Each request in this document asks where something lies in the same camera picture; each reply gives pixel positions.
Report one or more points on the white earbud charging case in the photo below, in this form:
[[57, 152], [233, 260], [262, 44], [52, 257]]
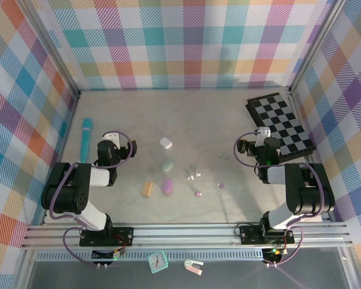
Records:
[[165, 142]]

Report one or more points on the green earbud charging case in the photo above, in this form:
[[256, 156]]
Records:
[[167, 165]]

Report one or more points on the purple earbud charging case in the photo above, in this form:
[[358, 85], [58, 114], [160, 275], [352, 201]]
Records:
[[167, 185]]

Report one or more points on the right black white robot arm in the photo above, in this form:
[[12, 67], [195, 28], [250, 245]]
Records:
[[313, 192]]

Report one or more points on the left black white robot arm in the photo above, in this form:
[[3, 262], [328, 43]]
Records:
[[66, 186]]

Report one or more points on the teal pen-shaped device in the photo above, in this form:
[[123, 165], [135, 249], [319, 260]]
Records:
[[86, 135]]

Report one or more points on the black grey chessboard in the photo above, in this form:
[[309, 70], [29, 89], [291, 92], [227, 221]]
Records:
[[282, 120]]

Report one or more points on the ridged wooden block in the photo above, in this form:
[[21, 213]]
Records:
[[147, 189]]

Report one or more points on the left black controller board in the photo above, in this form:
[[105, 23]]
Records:
[[103, 255]]

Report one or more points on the black controller board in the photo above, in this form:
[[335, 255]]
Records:
[[273, 255], [103, 255]]

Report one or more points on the right black controller board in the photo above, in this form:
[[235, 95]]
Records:
[[273, 255]]

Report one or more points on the teal alarm clock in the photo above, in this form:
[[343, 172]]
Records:
[[158, 262]]

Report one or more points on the perforated metal strip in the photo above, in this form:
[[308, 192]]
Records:
[[198, 255]]

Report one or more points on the pink white small tool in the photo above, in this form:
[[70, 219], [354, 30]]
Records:
[[194, 267]]

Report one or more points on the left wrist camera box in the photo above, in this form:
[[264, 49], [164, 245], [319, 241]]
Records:
[[112, 138]]

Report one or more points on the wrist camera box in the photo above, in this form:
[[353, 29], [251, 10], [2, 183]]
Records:
[[112, 138], [263, 132]]

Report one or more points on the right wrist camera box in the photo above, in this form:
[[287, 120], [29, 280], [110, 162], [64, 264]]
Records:
[[263, 132]]

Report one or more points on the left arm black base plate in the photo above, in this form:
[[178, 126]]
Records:
[[123, 236]]

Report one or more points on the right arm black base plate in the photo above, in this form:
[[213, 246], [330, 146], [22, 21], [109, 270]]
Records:
[[249, 234]]

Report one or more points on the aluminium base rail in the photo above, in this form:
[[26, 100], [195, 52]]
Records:
[[183, 233]]

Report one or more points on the aluminium frame post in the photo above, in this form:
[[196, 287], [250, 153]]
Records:
[[52, 49], [316, 48]]

